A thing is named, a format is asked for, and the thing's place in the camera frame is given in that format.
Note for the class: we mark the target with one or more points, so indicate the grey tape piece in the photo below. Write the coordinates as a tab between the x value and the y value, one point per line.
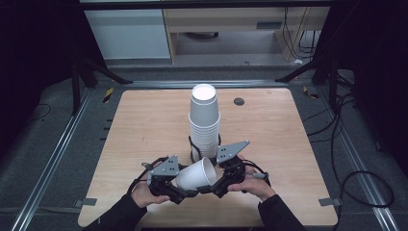
86	202
329	202

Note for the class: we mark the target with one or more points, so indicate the yellow black tape strip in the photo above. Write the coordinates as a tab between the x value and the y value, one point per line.
310	93
108	95

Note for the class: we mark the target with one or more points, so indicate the person's left hand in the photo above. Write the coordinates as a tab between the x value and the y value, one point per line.
146	194

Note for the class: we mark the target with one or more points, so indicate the dark curtain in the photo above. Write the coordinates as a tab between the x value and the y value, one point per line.
378	64

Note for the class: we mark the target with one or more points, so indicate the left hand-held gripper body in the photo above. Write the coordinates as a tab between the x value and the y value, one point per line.
163	171

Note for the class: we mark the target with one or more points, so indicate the white cabinet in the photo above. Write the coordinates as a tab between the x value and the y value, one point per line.
128	32

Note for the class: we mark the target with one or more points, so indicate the black metal stand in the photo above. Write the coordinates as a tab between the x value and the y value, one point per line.
333	83
76	86

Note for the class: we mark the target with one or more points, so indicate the metal floor rail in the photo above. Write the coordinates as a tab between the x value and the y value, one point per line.
48	166
359	160

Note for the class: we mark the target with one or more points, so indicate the single white paper cup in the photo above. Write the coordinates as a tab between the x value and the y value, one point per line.
194	176

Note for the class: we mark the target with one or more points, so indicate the stack of white paper cups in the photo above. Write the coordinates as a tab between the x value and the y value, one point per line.
204	118

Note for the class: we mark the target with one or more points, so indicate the person's right hand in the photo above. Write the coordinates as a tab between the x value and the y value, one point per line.
256	187

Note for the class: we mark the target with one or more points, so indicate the light wooden desk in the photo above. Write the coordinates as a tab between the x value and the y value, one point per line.
224	19

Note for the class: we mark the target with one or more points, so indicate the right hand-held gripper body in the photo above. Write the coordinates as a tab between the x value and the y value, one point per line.
231	160

